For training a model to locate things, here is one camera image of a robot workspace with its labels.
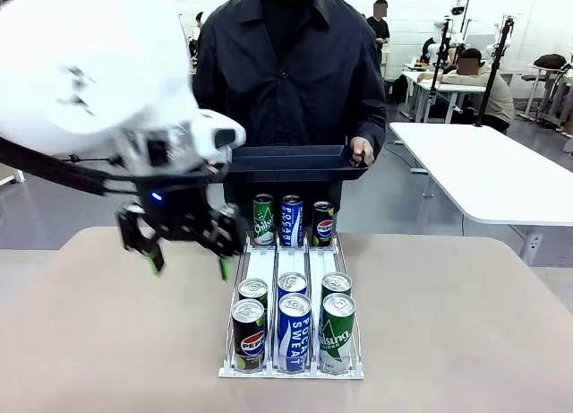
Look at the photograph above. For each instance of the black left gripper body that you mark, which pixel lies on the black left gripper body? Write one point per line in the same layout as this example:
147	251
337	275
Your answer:
177	211

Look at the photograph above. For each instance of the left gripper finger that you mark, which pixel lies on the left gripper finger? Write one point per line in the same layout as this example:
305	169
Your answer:
226	234
136	234

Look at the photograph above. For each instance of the dark plastic serving tray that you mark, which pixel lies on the dark plastic serving tray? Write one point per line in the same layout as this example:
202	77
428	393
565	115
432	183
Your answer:
291	162

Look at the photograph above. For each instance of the blue Pocari Sweat can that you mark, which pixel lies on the blue Pocari Sweat can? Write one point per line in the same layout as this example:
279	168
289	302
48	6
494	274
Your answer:
294	337
292	222
292	282

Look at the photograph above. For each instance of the person's left forearm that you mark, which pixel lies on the person's left forearm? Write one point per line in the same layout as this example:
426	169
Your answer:
375	122

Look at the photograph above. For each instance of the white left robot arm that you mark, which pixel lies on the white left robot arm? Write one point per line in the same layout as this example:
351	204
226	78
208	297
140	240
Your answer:
89	63

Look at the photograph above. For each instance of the person in dark jacket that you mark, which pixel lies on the person in dark jacket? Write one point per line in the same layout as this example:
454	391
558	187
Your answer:
291	72

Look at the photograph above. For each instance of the background person dark clothes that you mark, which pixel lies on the background person dark clothes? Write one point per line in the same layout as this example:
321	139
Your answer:
198	28

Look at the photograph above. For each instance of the standing person in black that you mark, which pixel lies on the standing person in black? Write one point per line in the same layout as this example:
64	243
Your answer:
379	32

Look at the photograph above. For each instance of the seated person beige jacket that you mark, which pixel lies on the seated person beige jacket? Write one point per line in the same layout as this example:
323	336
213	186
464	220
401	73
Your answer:
492	95

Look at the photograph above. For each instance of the person's left hand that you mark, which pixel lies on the person's left hand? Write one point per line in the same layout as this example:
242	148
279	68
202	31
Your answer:
360	146

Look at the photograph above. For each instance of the green Chilsung Cider can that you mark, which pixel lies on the green Chilsung Cider can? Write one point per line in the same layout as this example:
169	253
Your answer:
263	222
338	341
336	283

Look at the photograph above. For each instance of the white can dispenser rack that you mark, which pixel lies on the white can dispenser rack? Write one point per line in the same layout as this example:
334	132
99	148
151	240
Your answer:
291	260

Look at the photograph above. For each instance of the white background desk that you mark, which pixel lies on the white background desk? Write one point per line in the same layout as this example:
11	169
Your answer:
447	89

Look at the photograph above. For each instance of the large white table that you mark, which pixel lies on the large white table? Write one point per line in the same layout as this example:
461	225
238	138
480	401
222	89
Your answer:
483	171

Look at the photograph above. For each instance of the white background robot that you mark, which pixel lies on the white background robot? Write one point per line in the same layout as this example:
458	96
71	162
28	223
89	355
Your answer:
436	28

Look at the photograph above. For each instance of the black bag on desk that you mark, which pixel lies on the black bag on desk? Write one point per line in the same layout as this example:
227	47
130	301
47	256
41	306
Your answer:
550	61

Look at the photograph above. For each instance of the black camera stand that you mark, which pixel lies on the black camera stand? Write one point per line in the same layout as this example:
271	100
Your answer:
492	81
441	59

